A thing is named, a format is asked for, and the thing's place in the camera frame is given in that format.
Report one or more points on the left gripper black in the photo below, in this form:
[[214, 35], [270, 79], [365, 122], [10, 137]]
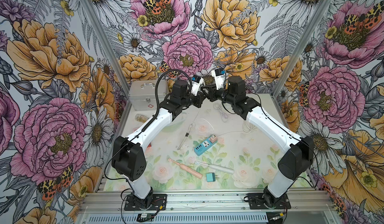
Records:
[[197, 96]]

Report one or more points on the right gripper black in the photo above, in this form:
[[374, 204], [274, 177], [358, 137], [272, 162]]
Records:
[[216, 93]]

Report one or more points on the pink usb charger block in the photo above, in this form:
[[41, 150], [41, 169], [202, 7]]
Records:
[[213, 139]]

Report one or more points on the teal power strip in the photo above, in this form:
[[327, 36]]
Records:
[[203, 147]]

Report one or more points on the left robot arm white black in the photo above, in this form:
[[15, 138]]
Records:
[[129, 153]]

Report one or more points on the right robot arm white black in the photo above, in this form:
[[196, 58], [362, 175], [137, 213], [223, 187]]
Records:
[[297, 152]]

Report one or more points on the pink electric toothbrush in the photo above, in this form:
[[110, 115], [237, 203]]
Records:
[[187, 169]]

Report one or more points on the silver metal first-aid case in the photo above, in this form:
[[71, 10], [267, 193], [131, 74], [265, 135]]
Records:
[[142, 95]]

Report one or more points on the small clear jar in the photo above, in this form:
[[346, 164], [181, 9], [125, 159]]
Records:
[[141, 118]]

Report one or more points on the teal plug adapter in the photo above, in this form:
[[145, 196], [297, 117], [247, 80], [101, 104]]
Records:
[[210, 177]]

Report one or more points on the small circuit board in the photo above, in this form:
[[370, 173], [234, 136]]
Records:
[[144, 217]]

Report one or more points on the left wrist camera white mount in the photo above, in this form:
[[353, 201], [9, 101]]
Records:
[[197, 82]]

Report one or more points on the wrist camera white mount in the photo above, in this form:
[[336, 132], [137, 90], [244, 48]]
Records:
[[197, 82], [219, 75]]

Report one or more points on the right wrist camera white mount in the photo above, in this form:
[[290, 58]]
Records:
[[219, 75]]

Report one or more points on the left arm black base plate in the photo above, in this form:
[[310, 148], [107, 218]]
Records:
[[153, 202]]

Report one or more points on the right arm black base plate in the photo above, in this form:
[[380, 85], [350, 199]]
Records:
[[261, 201]]

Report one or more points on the aluminium front rail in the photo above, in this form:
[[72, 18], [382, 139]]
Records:
[[301, 200]]

